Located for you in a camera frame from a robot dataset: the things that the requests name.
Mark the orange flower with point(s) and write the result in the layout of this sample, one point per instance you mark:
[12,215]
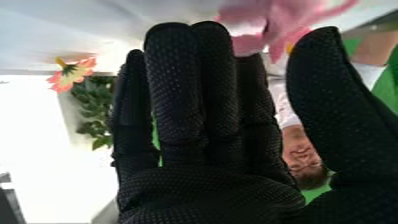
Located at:
[69,75]

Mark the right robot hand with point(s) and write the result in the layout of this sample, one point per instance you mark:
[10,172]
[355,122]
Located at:
[213,166]

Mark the person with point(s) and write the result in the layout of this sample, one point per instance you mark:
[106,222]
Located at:
[295,110]

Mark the pink flower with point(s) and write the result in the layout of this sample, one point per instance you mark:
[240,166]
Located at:
[268,23]

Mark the green leafy sprig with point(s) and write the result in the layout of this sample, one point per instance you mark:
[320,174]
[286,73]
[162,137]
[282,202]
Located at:
[94,110]

